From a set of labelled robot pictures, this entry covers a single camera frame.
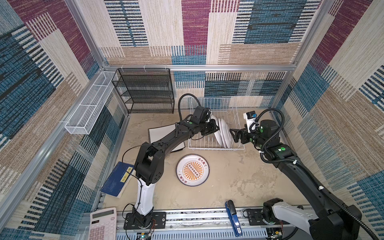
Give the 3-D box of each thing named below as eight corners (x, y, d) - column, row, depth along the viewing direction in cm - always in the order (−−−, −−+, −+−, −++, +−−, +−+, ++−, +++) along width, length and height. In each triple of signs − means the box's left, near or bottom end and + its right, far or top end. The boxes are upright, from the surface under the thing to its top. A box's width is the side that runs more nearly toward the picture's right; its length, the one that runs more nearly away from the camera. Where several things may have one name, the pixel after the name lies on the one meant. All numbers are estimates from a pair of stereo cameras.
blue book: (100, 193, 84) (98, 192, 82) (121, 162, 95) (120, 160, 93) (118, 200, 82) (116, 199, 80) (137, 167, 93) (135, 166, 91)
